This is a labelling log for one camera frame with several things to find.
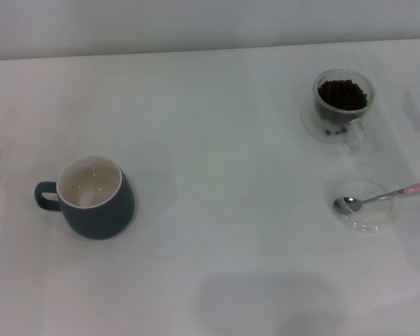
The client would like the dark teal ceramic mug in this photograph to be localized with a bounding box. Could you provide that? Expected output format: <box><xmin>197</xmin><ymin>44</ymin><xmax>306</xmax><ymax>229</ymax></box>
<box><xmin>34</xmin><ymin>155</ymin><xmax>137</xmax><ymax>240</ymax></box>

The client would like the pink handled metal spoon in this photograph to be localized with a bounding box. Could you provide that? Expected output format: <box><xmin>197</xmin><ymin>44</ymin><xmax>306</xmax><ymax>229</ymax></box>
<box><xmin>332</xmin><ymin>178</ymin><xmax>420</xmax><ymax>215</ymax></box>

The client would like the heap of coffee beans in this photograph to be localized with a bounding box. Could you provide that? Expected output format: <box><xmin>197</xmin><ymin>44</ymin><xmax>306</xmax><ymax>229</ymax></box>
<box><xmin>317</xmin><ymin>79</ymin><xmax>368</xmax><ymax>110</ymax></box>

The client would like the clear glass saucer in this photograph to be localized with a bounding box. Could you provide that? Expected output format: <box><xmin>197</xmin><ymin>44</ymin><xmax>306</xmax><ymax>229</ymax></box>
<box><xmin>302</xmin><ymin>100</ymin><xmax>369</xmax><ymax>145</ymax></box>

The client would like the small round glass dish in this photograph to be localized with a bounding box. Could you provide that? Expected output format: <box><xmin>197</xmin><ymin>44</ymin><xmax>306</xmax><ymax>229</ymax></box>
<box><xmin>327</xmin><ymin>178</ymin><xmax>403</xmax><ymax>235</ymax></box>

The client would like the clear glass cup with handle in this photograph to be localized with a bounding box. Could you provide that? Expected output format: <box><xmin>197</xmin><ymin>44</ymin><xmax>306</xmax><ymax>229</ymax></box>
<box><xmin>313</xmin><ymin>69</ymin><xmax>375</xmax><ymax>155</ymax></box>

